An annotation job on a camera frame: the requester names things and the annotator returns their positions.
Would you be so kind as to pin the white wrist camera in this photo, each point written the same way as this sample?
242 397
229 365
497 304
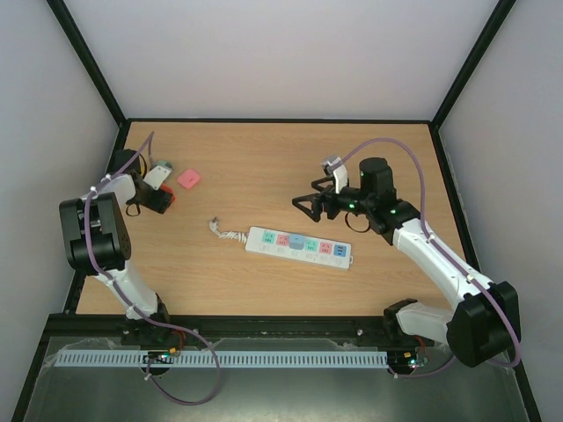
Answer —
157 176
335 168

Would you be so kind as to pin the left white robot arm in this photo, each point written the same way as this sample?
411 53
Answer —
97 243

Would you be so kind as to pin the blue usb charger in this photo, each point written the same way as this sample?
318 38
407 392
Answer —
296 242

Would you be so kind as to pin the white power strip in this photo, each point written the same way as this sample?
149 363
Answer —
317 251

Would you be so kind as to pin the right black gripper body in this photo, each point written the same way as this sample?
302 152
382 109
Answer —
324 204

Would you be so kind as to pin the light blue cable duct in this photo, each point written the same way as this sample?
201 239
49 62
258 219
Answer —
225 359

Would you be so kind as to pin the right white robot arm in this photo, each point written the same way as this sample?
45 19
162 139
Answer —
482 320

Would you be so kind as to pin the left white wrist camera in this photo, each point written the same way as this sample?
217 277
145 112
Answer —
157 176

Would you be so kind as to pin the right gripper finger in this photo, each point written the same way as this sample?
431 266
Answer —
308 204
323 184

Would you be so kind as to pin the red cube socket adapter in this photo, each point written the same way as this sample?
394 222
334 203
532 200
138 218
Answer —
168 196

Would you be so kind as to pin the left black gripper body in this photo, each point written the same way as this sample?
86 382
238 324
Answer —
158 204

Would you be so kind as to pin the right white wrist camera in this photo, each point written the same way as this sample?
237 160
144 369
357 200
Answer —
335 168

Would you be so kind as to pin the pink plug adapter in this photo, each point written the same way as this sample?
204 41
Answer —
188 179

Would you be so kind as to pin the black aluminium frame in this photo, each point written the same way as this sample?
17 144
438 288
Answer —
331 327

